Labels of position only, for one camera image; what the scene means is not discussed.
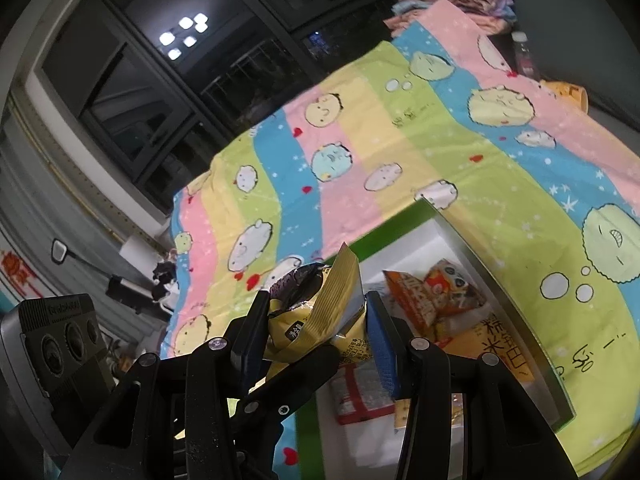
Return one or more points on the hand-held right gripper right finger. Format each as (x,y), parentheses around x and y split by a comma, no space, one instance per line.
(385,355)

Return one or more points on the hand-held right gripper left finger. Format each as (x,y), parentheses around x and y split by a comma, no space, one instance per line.
(248,355)

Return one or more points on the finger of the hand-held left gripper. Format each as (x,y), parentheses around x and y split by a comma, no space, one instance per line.
(290,385)

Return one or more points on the white snack packet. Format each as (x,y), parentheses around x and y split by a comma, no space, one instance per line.
(357,392)

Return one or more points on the yellow snack packet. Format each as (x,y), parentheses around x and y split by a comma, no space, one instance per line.
(320,320)

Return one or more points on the gold snack packet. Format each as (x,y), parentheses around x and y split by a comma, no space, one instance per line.
(435,412)

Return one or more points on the light orange snack packet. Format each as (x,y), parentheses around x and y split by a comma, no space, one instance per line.
(495,355)

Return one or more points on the green cardboard box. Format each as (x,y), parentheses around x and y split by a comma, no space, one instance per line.
(400,245)

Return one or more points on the black and white object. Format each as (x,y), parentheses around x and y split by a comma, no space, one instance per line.
(165,280)

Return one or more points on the grey curtain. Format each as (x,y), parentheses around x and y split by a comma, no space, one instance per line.
(50,185)

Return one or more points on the colourful striped printed blanket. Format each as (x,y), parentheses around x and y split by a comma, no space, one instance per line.
(450,125)

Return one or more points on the dark window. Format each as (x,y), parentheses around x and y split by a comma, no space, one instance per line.
(150,110)

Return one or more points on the yellow cup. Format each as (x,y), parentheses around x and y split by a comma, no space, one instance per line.
(565,94)

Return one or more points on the dark plastic bottle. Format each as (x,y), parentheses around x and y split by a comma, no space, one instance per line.
(524,57)

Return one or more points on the grey sofa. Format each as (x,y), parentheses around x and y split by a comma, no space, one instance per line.
(600,35)

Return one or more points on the red wall decoration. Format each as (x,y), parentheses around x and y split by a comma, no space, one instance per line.
(15,270)

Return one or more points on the small white wall fixture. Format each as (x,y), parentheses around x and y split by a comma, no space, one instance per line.
(59,251)

